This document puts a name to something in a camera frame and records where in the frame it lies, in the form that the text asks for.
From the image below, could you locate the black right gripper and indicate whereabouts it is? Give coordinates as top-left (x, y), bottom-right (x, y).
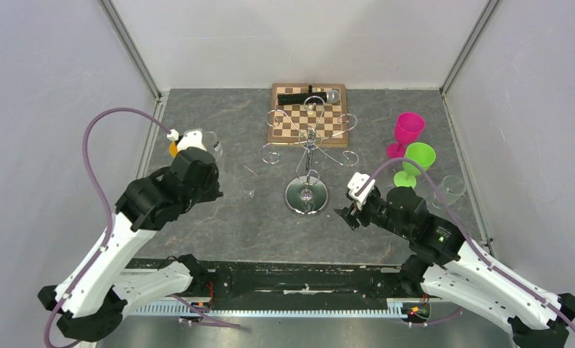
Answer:
top-left (334, 191), bottom-right (412, 240)

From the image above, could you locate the chrome wine glass rack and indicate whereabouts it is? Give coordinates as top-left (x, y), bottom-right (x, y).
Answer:
top-left (260, 103), bottom-right (360, 217)

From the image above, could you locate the green plastic wine glass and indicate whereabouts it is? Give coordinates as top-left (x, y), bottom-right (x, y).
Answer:
top-left (393, 142), bottom-right (437, 189)

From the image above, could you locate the pink plastic wine glass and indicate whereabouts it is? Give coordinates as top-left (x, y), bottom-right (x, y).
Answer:
top-left (386, 112), bottom-right (426, 159)

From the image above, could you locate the orange plastic wine glass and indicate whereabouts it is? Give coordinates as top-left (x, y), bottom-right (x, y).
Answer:
top-left (168, 141), bottom-right (178, 158)

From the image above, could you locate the clear ribbed wine glass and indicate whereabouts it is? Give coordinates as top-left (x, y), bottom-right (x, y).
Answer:
top-left (241, 190), bottom-right (255, 202)

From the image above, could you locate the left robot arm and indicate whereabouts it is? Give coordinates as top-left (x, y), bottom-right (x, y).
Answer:
top-left (38, 147), bottom-right (223, 342)

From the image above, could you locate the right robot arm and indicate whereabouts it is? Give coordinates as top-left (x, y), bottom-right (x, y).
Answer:
top-left (335, 187), bottom-right (575, 347)

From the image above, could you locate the wooden chess board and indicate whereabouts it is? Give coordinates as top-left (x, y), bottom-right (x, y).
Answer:
top-left (267, 83), bottom-right (356, 148)

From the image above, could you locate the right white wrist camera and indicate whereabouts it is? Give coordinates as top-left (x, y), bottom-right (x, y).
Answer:
top-left (347, 172), bottom-right (376, 210)

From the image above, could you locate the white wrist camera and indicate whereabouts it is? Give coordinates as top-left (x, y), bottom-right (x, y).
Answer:
top-left (347, 172), bottom-right (376, 210)
top-left (167, 128), bottom-right (206, 152)

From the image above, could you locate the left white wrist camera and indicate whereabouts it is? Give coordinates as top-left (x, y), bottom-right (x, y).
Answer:
top-left (167, 128), bottom-right (206, 152)

